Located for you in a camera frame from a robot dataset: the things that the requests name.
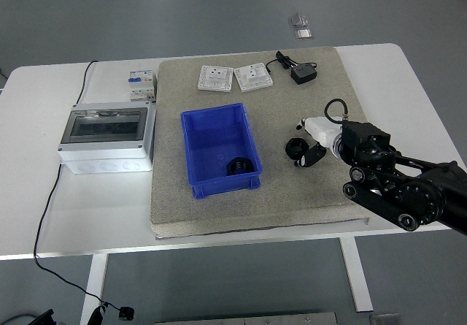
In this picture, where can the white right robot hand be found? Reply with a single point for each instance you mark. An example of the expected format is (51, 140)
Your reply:
(323, 129)

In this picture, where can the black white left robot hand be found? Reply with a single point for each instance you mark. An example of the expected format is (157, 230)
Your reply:
(95, 316)

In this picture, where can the black hex nut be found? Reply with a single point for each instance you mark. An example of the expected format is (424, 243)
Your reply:
(249, 165)
(292, 153)

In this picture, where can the blue plastic box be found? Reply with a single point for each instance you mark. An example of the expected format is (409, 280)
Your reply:
(215, 138)

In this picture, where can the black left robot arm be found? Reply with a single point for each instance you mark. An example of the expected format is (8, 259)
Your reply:
(42, 319)

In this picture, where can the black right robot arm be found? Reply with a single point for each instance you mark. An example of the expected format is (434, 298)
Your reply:
(419, 197)

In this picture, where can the grey electrical distribution box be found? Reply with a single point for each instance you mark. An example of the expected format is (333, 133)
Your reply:
(106, 146)

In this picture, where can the white table leg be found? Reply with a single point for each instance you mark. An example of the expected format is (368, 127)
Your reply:
(94, 285)
(355, 274)

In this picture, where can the flat metal floor socket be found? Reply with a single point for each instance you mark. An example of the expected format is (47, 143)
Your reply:
(303, 34)

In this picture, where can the metal floor socket open lid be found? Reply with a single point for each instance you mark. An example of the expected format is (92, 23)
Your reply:
(298, 20)

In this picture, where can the grey-brown table mat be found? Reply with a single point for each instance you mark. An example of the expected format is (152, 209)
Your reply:
(219, 215)

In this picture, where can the long grey metal plate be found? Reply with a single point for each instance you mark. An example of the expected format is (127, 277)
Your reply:
(255, 319)

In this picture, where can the white blue circuit breaker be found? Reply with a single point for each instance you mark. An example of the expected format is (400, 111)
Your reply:
(140, 84)

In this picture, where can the small grey metal plate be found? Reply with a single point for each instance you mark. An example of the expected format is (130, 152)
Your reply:
(385, 319)

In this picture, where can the white wall socket panel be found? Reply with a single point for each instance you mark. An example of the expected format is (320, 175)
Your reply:
(215, 78)
(253, 76)

